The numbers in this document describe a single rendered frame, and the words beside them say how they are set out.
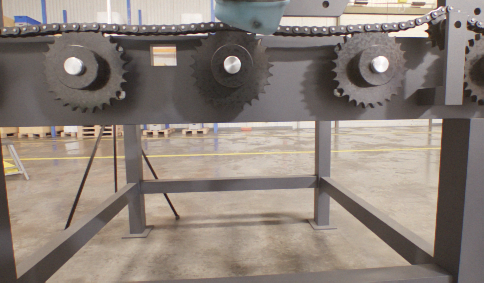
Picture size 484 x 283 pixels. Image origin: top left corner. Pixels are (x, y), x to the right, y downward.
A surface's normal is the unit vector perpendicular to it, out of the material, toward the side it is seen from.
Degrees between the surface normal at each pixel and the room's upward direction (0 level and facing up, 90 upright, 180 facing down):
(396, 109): 90
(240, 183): 90
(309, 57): 90
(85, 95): 90
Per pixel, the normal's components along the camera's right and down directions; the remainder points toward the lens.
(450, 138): -1.00, 0.02
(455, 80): 0.06, 0.09
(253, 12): 0.11, 0.40
